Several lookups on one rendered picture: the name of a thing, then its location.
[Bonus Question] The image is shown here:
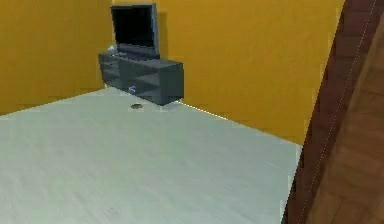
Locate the dark grey television stand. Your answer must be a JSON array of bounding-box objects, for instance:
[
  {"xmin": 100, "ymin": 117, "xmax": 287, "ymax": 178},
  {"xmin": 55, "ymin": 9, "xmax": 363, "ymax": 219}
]
[{"xmin": 97, "ymin": 51, "xmax": 185, "ymax": 107}]

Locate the black television set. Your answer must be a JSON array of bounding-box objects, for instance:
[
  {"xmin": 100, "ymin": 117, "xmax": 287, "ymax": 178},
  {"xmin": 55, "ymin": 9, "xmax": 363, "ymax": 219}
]
[{"xmin": 110, "ymin": 3, "xmax": 161, "ymax": 60}]

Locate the brown wooden door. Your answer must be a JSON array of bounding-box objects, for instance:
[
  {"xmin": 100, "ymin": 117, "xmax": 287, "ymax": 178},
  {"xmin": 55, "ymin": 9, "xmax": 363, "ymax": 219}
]
[{"xmin": 281, "ymin": 0, "xmax": 384, "ymax": 224}]

